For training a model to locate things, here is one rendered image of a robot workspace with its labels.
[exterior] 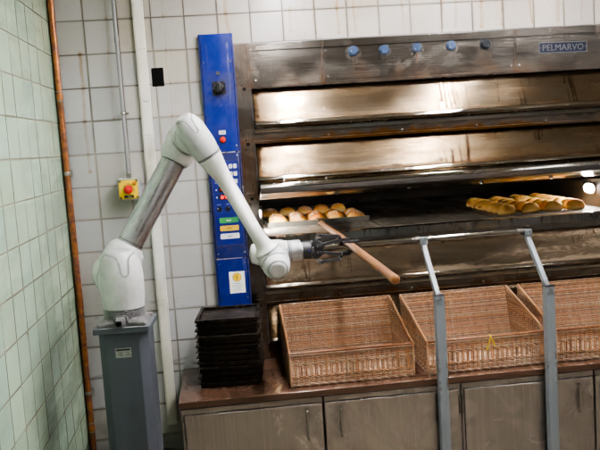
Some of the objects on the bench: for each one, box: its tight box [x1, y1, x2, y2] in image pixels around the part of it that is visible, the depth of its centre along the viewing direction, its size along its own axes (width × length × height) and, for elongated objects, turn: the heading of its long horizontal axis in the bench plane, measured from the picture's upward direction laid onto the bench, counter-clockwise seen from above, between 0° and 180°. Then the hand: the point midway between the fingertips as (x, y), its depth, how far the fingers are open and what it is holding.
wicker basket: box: [278, 295, 415, 388], centre depth 363 cm, size 49×56×28 cm
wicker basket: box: [516, 277, 600, 363], centre depth 374 cm, size 49×56×28 cm
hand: (350, 245), depth 324 cm, fingers closed on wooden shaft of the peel, 3 cm apart
